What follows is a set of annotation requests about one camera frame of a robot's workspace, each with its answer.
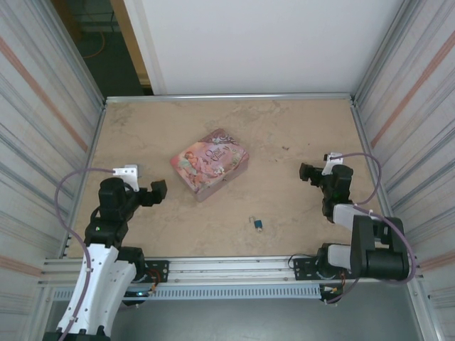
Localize pink fairy tin box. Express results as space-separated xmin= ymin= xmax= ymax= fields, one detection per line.
xmin=169 ymin=129 xmax=251 ymax=204

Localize aluminium table edge bar long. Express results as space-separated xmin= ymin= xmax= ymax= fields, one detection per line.
xmin=105 ymin=94 xmax=356 ymax=104

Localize white board with wooden edge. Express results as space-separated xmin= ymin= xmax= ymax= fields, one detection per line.
xmin=109 ymin=0 xmax=410 ymax=97

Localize red and black base wires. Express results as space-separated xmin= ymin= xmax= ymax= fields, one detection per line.
xmin=319 ymin=269 xmax=356 ymax=305
xmin=147 ymin=268 xmax=168 ymax=296

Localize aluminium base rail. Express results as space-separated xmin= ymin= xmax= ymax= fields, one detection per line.
xmin=41 ymin=256 xmax=356 ymax=286

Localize slotted grey cable duct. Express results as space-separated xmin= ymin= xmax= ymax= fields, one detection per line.
xmin=51 ymin=285 xmax=323 ymax=301

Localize aluminium corner post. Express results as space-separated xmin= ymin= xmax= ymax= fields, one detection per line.
xmin=353 ymin=0 xmax=419 ymax=104
xmin=49 ymin=0 xmax=107 ymax=107

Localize orange cable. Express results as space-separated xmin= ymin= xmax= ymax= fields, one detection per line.
xmin=83 ymin=30 xmax=107 ymax=60

